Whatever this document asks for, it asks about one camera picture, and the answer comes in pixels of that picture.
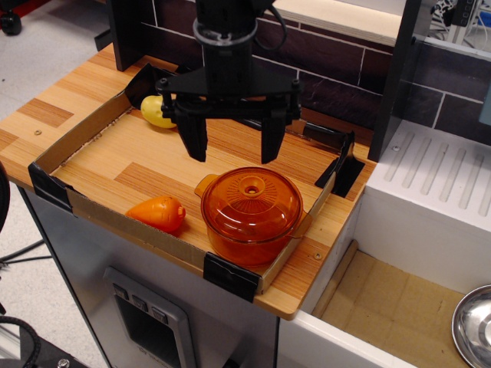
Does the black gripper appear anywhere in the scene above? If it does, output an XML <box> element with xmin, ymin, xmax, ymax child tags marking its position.
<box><xmin>156</xmin><ymin>36</ymin><xmax>302</xmax><ymax>164</ymax></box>

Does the orange transparent pot lid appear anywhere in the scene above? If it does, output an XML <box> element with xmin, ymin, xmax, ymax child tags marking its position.
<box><xmin>202</xmin><ymin>167</ymin><xmax>303</xmax><ymax>243</ymax></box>

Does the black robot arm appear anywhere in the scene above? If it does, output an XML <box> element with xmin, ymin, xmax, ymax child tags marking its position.
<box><xmin>156</xmin><ymin>1</ymin><xmax>302</xmax><ymax>164</ymax></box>

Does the orange transparent plastic pot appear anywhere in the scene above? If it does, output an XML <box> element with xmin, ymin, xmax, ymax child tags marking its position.
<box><xmin>195</xmin><ymin>174</ymin><xmax>307</xmax><ymax>268</ymax></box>

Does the yellow toy potato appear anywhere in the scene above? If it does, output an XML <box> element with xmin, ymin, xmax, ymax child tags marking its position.
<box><xmin>140</xmin><ymin>95</ymin><xmax>176</xmax><ymax>129</ymax></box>

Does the cardboard fence with black tape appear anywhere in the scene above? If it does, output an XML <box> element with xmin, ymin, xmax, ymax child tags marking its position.
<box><xmin>28</xmin><ymin>66</ymin><xmax>374</xmax><ymax>301</ymax></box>

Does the orange toy carrot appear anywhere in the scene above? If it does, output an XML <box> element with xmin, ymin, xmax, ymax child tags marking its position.
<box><xmin>125</xmin><ymin>195</ymin><xmax>186</xmax><ymax>232</ymax></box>

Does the silver toy oven front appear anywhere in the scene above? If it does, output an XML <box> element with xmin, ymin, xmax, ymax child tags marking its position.
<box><xmin>21</xmin><ymin>190</ymin><xmax>279</xmax><ymax>367</ymax></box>

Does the white toy sink unit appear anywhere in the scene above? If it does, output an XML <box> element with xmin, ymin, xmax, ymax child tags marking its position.
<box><xmin>277</xmin><ymin>122</ymin><xmax>490</xmax><ymax>367</ymax></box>

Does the silver metal bowl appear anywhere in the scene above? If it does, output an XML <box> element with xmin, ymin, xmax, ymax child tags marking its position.
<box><xmin>451</xmin><ymin>284</ymin><xmax>490</xmax><ymax>368</ymax></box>

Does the black cable on floor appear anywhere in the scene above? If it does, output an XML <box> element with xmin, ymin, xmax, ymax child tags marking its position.
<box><xmin>0</xmin><ymin>239</ymin><xmax>53</xmax><ymax>268</ymax></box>

